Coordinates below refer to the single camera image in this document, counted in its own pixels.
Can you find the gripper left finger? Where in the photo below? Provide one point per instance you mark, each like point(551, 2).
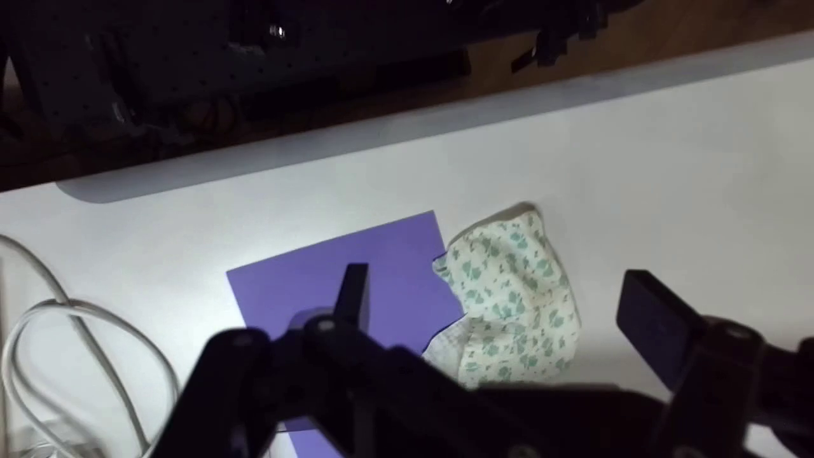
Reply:
point(331, 369)

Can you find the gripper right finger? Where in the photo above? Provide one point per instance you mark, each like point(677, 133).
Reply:
point(699, 343)

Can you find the white cloth with green print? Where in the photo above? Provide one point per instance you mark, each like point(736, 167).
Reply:
point(515, 299)

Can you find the purple flat mat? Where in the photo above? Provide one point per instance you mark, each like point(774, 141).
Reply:
point(356, 280)

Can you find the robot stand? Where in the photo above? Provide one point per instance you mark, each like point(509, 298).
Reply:
point(159, 70)

